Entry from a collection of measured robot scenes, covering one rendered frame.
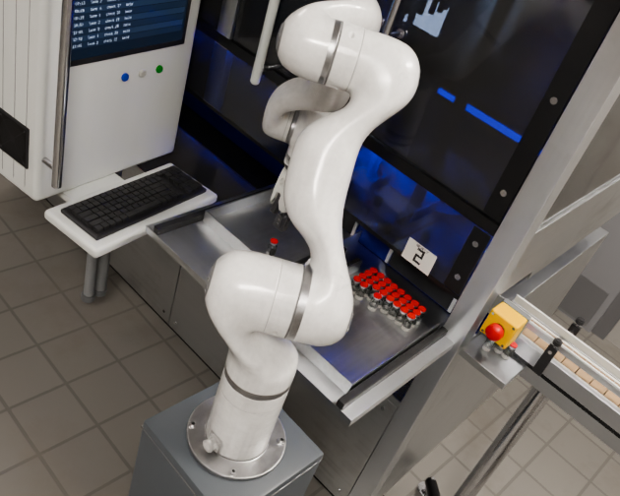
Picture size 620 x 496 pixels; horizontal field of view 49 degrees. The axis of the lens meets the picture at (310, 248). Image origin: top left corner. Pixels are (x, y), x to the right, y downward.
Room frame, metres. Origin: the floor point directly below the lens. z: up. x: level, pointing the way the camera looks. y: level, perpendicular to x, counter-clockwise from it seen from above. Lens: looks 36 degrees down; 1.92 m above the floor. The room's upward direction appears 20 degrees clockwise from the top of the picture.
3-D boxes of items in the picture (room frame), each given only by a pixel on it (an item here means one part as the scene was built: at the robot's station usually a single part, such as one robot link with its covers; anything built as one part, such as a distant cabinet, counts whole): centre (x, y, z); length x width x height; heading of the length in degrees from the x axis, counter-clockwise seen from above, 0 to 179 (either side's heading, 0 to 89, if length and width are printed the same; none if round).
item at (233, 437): (0.81, 0.01, 0.95); 0.19 x 0.19 x 0.18
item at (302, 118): (1.36, 0.08, 1.24); 0.09 x 0.08 x 0.13; 94
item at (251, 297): (0.80, 0.04, 1.16); 0.19 x 0.12 x 0.24; 97
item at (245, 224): (1.46, 0.08, 0.90); 0.34 x 0.26 x 0.04; 148
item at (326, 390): (1.31, -0.03, 0.87); 0.70 x 0.48 x 0.02; 58
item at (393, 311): (1.29, -0.21, 0.91); 0.18 x 0.02 x 0.05; 58
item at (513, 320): (1.25, -0.48, 1.00); 0.08 x 0.07 x 0.07; 148
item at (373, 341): (1.20, -0.16, 0.90); 0.34 x 0.26 x 0.04; 148
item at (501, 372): (1.28, -0.52, 0.87); 0.14 x 0.13 x 0.02; 148
